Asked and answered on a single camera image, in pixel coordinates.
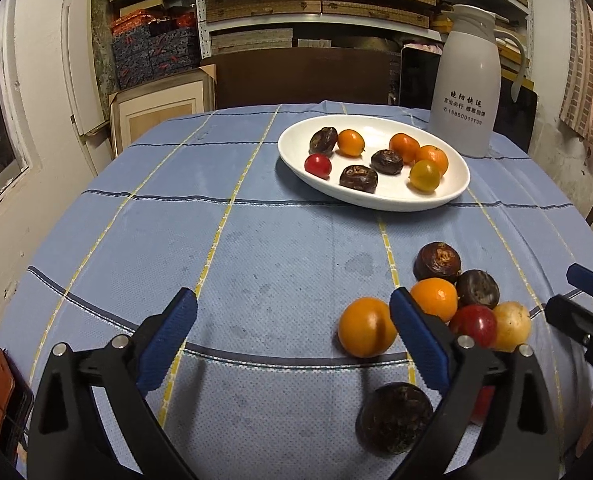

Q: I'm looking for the pale yellow round fruit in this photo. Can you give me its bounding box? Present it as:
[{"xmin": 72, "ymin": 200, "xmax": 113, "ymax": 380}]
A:
[{"xmin": 493, "ymin": 301, "xmax": 531, "ymax": 352}]

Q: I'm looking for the dark red plum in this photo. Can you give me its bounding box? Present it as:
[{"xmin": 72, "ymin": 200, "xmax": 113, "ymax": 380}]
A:
[{"xmin": 448, "ymin": 304, "xmax": 498, "ymax": 348}]

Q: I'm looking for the dark water chestnut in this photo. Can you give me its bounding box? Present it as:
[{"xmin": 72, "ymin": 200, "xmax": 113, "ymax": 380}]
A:
[
  {"xmin": 413, "ymin": 242, "xmax": 461, "ymax": 283},
  {"xmin": 339, "ymin": 165, "xmax": 379, "ymax": 194},
  {"xmin": 309, "ymin": 127, "xmax": 339, "ymax": 156},
  {"xmin": 370, "ymin": 150, "xmax": 403, "ymax": 176},
  {"xmin": 456, "ymin": 270, "xmax": 500, "ymax": 309}
]

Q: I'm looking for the small orange fruit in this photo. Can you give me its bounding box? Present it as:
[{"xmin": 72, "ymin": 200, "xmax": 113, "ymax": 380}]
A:
[{"xmin": 410, "ymin": 278, "xmax": 458, "ymax": 323}]

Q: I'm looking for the orange round fruit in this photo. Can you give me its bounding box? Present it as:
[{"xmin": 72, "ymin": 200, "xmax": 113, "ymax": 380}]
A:
[{"xmin": 337, "ymin": 297, "xmax": 397, "ymax": 359}]

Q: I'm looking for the red-brown box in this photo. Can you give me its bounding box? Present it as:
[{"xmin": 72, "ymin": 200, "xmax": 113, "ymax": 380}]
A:
[{"xmin": 0, "ymin": 348, "xmax": 34, "ymax": 466}]

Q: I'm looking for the striped curtain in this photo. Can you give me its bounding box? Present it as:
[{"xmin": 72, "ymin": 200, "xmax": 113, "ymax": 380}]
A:
[{"xmin": 560, "ymin": 0, "xmax": 593, "ymax": 147}]

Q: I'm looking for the yellow-orange round fruit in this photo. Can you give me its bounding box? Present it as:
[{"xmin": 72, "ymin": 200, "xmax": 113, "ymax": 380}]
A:
[{"xmin": 409, "ymin": 159, "xmax": 441, "ymax": 194}]

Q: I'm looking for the large mandarin orange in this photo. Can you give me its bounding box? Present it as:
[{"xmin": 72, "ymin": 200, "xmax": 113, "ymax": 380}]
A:
[{"xmin": 415, "ymin": 145, "xmax": 449, "ymax": 176}]

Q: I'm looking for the white thermos jug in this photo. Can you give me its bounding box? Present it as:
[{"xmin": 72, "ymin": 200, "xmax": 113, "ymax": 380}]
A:
[{"xmin": 427, "ymin": 4, "xmax": 527, "ymax": 158}]

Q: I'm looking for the small mandarin orange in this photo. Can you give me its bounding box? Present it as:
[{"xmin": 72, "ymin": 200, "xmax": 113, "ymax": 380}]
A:
[{"xmin": 389, "ymin": 132, "xmax": 420, "ymax": 166}]

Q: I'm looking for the white oval plate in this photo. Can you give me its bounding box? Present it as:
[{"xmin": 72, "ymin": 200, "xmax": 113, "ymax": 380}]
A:
[{"xmin": 278, "ymin": 115, "xmax": 471, "ymax": 212}]

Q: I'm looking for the blue plaid tablecloth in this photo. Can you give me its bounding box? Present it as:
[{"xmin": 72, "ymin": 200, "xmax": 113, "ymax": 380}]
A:
[{"xmin": 0, "ymin": 102, "xmax": 593, "ymax": 479}]

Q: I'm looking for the small orange kumquat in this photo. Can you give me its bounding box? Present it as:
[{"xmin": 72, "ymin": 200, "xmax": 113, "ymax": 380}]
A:
[{"xmin": 337, "ymin": 129, "xmax": 366, "ymax": 158}]

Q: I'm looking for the red cherry tomato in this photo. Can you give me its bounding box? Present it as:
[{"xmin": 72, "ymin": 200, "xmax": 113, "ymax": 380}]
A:
[{"xmin": 304, "ymin": 153, "xmax": 332, "ymax": 180}]

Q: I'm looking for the white metal shelf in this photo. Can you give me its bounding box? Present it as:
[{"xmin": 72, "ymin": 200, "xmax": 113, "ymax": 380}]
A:
[{"xmin": 193, "ymin": 0, "xmax": 536, "ymax": 61}]

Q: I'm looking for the framed picture in carton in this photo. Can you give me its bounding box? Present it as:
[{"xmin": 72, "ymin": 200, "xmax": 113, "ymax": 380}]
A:
[{"xmin": 110, "ymin": 64, "xmax": 216, "ymax": 157}]

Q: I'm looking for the dark wooden chair back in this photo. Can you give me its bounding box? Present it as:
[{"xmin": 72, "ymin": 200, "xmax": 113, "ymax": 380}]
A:
[{"xmin": 201, "ymin": 48, "xmax": 391, "ymax": 108}]

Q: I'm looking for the white leaning board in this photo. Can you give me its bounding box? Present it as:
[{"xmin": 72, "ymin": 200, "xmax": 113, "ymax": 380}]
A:
[{"xmin": 60, "ymin": 0, "xmax": 112, "ymax": 177}]

